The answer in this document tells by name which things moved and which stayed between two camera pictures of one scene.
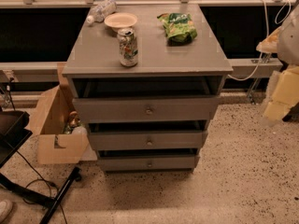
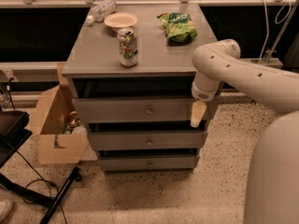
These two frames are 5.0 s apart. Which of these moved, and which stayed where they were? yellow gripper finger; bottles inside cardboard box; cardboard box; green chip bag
Moved: yellow gripper finger
Stayed: bottles inside cardboard box; cardboard box; green chip bag
